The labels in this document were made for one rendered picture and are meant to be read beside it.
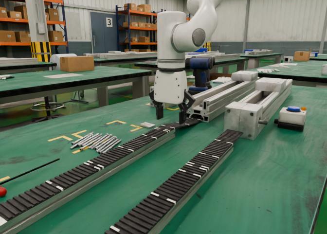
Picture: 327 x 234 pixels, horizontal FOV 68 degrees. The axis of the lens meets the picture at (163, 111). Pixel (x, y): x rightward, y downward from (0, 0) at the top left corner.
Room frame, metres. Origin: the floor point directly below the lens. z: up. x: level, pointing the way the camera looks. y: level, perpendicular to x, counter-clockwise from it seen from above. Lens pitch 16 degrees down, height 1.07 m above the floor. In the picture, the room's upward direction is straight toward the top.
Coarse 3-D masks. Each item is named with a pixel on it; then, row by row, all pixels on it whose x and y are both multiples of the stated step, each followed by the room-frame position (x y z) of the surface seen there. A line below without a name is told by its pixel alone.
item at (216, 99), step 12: (228, 84) 1.28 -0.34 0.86; (240, 84) 1.27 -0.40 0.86; (252, 84) 1.42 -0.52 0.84; (204, 96) 1.03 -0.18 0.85; (216, 96) 0.96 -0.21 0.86; (228, 96) 1.07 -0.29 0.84; (240, 96) 1.23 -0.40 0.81; (192, 108) 0.93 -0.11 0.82; (204, 108) 0.91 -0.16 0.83; (216, 108) 0.98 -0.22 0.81; (204, 120) 0.90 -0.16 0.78
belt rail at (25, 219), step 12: (168, 132) 0.70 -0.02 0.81; (156, 144) 0.65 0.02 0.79; (132, 156) 0.56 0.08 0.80; (108, 168) 0.49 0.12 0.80; (120, 168) 0.52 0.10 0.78; (84, 180) 0.44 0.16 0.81; (96, 180) 0.46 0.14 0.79; (60, 192) 0.39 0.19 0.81; (72, 192) 0.42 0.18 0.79; (48, 204) 0.37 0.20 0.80; (60, 204) 0.39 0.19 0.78; (0, 216) 0.32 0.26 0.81; (24, 216) 0.34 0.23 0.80; (36, 216) 0.35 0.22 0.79; (0, 228) 0.31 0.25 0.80; (12, 228) 0.32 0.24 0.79; (24, 228) 0.33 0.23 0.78
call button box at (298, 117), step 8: (280, 112) 0.83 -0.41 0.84; (288, 112) 0.82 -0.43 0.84; (296, 112) 0.82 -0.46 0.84; (304, 112) 0.81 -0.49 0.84; (280, 120) 0.82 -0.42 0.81; (288, 120) 0.81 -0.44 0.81; (296, 120) 0.80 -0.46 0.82; (304, 120) 0.79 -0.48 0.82; (288, 128) 0.81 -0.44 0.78; (296, 128) 0.79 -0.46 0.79
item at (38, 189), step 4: (32, 188) 0.39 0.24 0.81; (36, 188) 0.40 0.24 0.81; (40, 188) 0.39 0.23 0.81; (32, 192) 0.39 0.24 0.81; (36, 192) 0.38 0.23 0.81; (40, 192) 0.38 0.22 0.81; (44, 192) 0.38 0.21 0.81; (48, 192) 0.38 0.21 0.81; (40, 196) 0.37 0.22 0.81; (44, 196) 0.37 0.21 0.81; (48, 196) 0.37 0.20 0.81; (52, 196) 0.38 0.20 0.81; (44, 200) 0.36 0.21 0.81
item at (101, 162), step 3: (93, 159) 0.52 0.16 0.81; (96, 159) 0.51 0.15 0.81; (99, 159) 0.51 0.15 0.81; (96, 162) 0.50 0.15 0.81; (99, 162) 0.50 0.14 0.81; (102, 162) 0.50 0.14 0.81; (105, 162) 0.50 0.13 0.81; (108, 162) 0.50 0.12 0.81; (102, 165) 0.49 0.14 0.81; (105, 165) 0.48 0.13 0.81; (108, 165) 0.49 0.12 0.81
